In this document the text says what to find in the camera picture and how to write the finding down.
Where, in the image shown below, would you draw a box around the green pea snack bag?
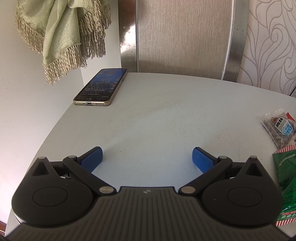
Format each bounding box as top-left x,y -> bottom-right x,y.
273,145 -> 295,226

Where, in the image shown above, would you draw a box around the clear sunflower seed packet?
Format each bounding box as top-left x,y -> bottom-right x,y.
261,108 -> 295,150

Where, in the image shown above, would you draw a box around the gold smartphone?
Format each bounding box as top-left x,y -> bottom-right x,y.
73,68 -> 128,106

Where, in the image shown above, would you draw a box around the green fringed curtain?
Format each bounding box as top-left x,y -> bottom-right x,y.
16,0 -> 111,84

